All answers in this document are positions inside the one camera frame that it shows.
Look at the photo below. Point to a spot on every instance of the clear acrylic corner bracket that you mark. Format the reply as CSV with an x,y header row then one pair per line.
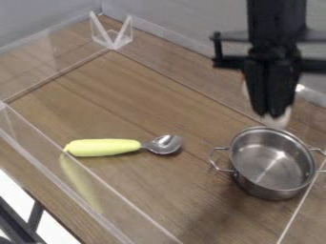
x,y
111,39

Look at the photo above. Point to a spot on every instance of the clear acrylic enclosure wall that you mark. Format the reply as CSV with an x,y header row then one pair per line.
x,y
67,90

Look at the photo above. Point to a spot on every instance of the black metal table leg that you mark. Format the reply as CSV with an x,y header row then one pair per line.
x,y
21,231

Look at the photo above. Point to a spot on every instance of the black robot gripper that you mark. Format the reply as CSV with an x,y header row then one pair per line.
x,y
275,25

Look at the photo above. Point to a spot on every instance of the white orange plush mushroom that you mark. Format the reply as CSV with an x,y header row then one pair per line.
x,y
272,122

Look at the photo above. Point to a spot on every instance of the yellow handled metal spoon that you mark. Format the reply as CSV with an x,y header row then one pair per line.
x,y
101,147

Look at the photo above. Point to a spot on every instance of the silver metal pot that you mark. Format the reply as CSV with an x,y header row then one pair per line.
x,y
270,162

